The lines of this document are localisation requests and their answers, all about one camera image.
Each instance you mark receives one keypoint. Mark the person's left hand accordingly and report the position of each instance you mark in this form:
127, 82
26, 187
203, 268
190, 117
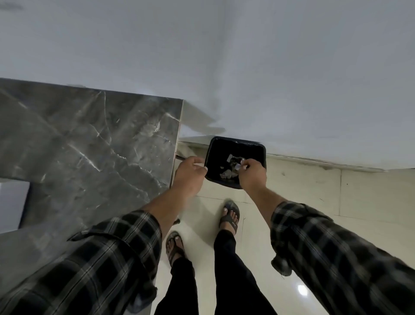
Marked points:
186, 177

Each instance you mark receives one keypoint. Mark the person's right hand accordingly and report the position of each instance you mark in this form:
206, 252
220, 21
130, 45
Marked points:
254, 177

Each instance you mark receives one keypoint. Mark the person's right thumb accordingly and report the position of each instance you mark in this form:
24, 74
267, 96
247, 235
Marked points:
243, 167

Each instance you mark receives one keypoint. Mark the person's left thumb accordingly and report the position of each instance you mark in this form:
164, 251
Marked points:
201, 168

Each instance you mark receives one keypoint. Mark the small shiny wrapper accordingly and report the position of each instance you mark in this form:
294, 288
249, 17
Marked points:
236, 161

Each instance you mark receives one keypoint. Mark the black plastic trash bin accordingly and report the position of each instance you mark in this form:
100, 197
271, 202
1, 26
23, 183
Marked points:
220, 151

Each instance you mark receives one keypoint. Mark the person's left forearm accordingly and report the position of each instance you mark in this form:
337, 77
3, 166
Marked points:
168, 211

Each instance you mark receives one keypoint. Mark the person's right forearm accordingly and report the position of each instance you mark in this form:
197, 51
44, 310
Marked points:
266, 206

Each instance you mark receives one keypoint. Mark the white paper scraps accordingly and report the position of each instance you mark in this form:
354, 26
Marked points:
228, 174

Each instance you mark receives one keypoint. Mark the dark right sandal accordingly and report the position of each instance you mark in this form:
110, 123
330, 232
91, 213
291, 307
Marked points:
229, 217

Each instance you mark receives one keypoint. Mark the dark sandal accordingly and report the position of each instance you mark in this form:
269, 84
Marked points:
229, 217
175, 248

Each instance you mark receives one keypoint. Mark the dark left sandal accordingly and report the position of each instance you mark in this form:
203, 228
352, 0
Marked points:
175, 248

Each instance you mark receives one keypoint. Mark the black trousers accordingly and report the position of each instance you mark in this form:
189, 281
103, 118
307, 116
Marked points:
233, 275

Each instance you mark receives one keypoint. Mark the dark plaid shirt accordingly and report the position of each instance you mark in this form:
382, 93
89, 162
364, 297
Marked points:
107, 259

